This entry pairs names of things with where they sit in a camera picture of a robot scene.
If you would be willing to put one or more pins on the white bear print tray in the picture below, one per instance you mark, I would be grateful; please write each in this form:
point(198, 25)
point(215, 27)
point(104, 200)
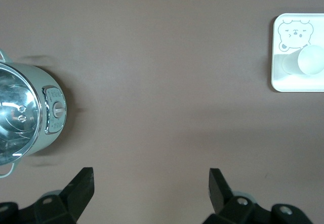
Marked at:
point(291, 82)

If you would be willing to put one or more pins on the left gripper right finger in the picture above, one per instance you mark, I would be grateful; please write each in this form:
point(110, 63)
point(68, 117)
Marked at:
point(222, 203)

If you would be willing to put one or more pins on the glass pot lid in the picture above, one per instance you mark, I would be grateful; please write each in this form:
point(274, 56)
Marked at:
point(15, 112)

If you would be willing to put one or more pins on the brown table mat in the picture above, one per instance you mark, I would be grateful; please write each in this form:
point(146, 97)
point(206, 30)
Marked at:
point(162, 56)

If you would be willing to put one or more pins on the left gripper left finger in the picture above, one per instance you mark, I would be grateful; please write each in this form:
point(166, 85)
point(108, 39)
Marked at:
point(73, 198)

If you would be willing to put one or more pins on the white paper cup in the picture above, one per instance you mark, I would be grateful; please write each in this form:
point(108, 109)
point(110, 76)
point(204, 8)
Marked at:
point(310, 59)

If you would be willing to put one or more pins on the green electric cooking pot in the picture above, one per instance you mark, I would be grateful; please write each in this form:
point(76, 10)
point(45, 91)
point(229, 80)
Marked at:
point(46, 82)

